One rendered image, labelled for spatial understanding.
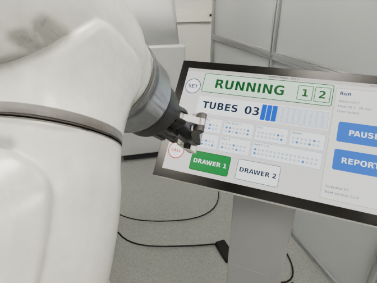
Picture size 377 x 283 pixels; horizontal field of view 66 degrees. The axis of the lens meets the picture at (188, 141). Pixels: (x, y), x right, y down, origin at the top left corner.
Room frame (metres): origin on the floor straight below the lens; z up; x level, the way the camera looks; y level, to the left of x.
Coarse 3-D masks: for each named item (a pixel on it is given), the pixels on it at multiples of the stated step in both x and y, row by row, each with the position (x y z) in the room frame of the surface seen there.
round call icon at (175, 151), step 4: (172, 144) 0.64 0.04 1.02; (176, 144) 0.64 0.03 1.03; (168, 148) 0.63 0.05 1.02; (172, 148) 0.63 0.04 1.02; (176, 148) 0.63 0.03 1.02; (180, 148) 0.63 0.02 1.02; (168, 152) 0.63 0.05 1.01; (172, 152) 0.63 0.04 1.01; (176, 152) 0.62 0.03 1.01; (180, 152) 0.62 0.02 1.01; (184, 152) 0.62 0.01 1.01; (168, 156) 0.62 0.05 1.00; (172, 156) 0.62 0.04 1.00; (176, 156) 0.62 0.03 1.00; (180, 156) 0.61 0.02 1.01
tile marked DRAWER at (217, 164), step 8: (200, 152) 0.61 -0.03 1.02; (208, 152) 0.60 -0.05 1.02; (192, 160) 0.60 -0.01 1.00; (200, 160) 0.59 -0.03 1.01; (208, 160) 0.59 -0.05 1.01; (216, 160) 0.58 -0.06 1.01; (224, 160) 0.58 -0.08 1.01; (192, 168) 0.59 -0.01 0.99; (200, 168) 0.58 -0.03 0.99; (208, 168) 0.58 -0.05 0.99; (216, 168) 0.57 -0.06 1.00; (224, 168) 0.57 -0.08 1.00; (224, 176) 0.55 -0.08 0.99
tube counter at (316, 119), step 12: (252, 108) 0.64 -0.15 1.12; (264, 108) 0.64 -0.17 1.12; (276, 108) 0.63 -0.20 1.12; (288, 108) 0.62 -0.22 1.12; (300, 108) 0.61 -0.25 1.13; (264, 120) 0.62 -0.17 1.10; (276, 120) 0.61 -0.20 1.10; (288, 120) 0.60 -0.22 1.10; (300, 120) 0.60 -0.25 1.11; (312, 120) 0.59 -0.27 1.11; (324, 120) 0.58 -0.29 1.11
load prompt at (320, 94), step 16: (208, 80) 0.73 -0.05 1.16; (224, 80) 0.71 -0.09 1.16; (240, 80) 0.70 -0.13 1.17; (256, 80) 0.69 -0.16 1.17; (272, 80) 0.68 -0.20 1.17; (240, 96) 0.67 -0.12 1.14; (256, 96) 0.66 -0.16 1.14; (272, 96) 0.65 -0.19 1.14; (288, 96) 0.64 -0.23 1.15; (304, 96) 0.63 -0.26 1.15; (320, 96) 0.62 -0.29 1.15
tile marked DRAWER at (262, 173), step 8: (240, 160) 0.57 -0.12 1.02; (248, 160) 0.57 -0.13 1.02; (240, 168) 0.56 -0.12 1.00; (248, 168) 0.55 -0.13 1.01; (256, 168) 0.55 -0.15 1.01; (264, 168) 0.54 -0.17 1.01; (272, 168) 0.54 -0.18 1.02; (280, 168) 0.54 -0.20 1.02; (240, 176) 0.55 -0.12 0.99; (248, 176) 0.54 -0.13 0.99; (256, 176) 0.54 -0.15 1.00; (264, 176) 0.53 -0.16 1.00; (272, 176) 0.53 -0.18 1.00; (264, 184) 0.52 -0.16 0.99; (272, 184) 0.52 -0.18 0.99
